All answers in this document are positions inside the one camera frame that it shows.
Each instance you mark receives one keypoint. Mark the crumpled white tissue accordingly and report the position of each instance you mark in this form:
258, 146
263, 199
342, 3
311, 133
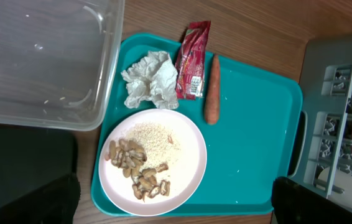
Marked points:
154, 79

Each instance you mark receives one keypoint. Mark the clear plastic bin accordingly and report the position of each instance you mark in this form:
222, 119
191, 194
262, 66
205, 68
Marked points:
57, 61

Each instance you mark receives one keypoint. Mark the teal serving tray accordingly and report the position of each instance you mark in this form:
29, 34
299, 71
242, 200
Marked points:
247, 149

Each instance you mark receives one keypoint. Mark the grey dishwasher rack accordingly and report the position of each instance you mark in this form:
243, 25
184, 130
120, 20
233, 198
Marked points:
326, 83

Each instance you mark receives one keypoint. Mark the orange carrot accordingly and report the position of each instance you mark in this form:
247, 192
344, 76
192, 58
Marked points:
212, 103

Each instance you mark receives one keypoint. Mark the pink plate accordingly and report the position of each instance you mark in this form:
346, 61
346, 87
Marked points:
186, 166

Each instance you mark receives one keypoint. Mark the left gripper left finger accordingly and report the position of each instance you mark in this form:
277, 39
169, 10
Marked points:
55, 202

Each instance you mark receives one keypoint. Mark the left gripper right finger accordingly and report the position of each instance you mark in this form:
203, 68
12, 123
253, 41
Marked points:
294, 204

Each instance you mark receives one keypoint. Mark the black tray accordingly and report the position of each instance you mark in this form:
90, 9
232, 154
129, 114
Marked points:
31, 158

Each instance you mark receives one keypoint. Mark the red snack wrapper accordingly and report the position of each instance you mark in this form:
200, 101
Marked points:
190, 62

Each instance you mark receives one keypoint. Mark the peanut shells pile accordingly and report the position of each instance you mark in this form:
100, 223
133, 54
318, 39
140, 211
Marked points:
130, 157

